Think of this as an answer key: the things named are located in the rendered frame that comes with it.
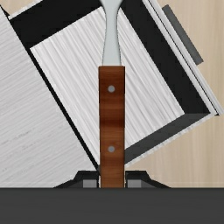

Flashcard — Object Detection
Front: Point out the cabinet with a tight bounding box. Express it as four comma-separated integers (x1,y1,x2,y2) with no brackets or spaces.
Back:
0,6,100,189

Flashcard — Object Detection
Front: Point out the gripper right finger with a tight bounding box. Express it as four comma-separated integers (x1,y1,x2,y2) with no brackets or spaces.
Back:
124,170,172,189

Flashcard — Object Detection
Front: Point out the wooden-handled fork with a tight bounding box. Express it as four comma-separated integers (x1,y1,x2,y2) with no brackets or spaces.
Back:
98,0,126,189

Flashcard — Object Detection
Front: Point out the open cabinet drawer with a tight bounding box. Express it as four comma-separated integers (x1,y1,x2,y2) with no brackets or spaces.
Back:
8,0,224,171

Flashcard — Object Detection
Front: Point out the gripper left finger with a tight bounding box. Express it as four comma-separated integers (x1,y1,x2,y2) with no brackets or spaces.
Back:
53,170,101,189

